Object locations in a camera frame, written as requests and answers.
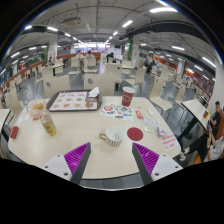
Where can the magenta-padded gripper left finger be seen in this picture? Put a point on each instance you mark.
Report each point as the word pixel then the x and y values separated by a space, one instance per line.
pixel 77 160

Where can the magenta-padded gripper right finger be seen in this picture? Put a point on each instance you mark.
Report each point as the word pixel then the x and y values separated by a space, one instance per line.
pixel 146 160

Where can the clear tea bottle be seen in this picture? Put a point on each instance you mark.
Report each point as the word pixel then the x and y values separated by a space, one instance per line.
pixel 49 126

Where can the flat round red coaster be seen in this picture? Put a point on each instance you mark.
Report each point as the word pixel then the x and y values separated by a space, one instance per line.
pixel 135 134

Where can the white notice, red print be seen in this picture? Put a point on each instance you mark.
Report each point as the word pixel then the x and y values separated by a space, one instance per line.
pixel 169 142

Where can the small purple packet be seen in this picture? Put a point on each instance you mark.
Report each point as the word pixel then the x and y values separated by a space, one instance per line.
pixel 162 133

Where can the small red snack packet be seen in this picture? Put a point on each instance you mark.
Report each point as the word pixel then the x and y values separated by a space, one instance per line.
pixel 139 114

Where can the small white wrapper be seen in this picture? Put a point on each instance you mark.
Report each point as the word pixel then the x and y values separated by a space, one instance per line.
pixel 150 112

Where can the colourful printed flyer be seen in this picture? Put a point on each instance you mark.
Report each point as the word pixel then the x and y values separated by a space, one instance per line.
pixel 116 111

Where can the brown food tray, printed liner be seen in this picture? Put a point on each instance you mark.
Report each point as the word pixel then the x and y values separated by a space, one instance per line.
pixel 71 101

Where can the red sauce packet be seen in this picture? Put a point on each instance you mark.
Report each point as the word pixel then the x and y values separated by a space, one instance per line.
pixel 36 116

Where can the beige wooden chair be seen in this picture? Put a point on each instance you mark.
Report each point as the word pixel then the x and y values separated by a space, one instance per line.
pixel 160 96
pixel 56 85
pixel 99 83

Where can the red paper cup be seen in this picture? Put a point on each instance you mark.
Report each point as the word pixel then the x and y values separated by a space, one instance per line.
pixel 128 96

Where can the person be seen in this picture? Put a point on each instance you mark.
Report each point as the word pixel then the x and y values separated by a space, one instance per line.
pixel 110 57
pixel 89 55
pixel 79 55
pixel 210 140

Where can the clear plastic snack bag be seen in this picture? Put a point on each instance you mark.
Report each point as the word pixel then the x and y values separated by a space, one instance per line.
pixel 36 107

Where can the white paper card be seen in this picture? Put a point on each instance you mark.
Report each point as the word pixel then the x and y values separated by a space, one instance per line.
pixel 23 119

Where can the small red box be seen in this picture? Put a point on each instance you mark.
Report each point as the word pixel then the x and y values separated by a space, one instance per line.
pixel 14 132

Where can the beige side table, black edge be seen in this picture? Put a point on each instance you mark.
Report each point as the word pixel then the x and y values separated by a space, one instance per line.
pixel 3 116
pixel 195 108

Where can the red table sign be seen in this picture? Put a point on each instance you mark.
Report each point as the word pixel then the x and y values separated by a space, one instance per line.
pixel 206 114

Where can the group of beige chairs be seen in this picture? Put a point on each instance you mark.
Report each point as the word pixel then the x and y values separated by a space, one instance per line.
pixel 113 68

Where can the ceiling air conditioner unit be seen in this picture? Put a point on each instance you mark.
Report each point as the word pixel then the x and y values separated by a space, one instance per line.
pixel 71 21

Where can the group of ceiling lights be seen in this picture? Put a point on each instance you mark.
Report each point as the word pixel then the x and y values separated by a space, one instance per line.
pixel 163 10

